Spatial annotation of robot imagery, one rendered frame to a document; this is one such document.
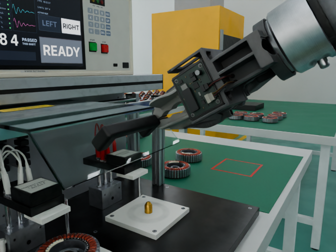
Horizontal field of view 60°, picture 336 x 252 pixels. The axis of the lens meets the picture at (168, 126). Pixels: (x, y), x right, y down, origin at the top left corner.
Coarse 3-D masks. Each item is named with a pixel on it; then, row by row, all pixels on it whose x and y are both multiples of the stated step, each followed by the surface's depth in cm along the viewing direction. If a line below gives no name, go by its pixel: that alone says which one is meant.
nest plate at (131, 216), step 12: (132, 204) 76; (156, 204) 76; (168, 204) 76; (108, 216) 70; (120, 216) 70; (132, 216) 70; (144, 216) 70; (156, 216) 70; (168, 216) 70; (180, 216) 71; (132, 228) 66; (144, 228) 65; (156, 228) 65; (168, 228) 67
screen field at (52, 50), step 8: (40, 40) 57; (48, 40) 59; (56, 40) 60; (64, 40) 62; (72, 40) 63; (40, 48) 57; (48, 48) 59; (56, 48) 60; (64, 48) 62; (72, 48) 64; (80, 48) 66; (48, 56) 59; (56, 56) 60; (64, 56) 62; (72, 56) 64; (80, 56) 66
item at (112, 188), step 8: (96, 184) 79; (104, 184) 78; (112, 184) 79; (120, 184) 81; (96, 192) 76; (104, 192) 76; (112, 192) 78; (120, 192) 81; (96, 200) 77; (104, 200) 76; (112, 200) 79; (104, 208) 76
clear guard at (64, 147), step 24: (0, 120) 38; (24, 120) 38; (48, 120) 38; (72, 120) 38; (96, 120) 40; (120, 120) 44; (48, 144) 33; (72, 144) 35; (120, 144) 40; (144, 144) 43; (168, 144) 47; (72, 168) 33; (96, 168) 35
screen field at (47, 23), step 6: (42, 18) 57; (48, 18) 58; (54, 18) 59; (60, 18) 60; (42, 24) 57; (48, 24) 58; (54, 24) 59; (60, 24) 61; (66, 24) 62; (72, 24) 63; (78, 24) 64; (48, 30) 58; (54, 30) 59; (60, 30) 61; (66, 30) 62; (72, 30) 63; (78, 30) 65
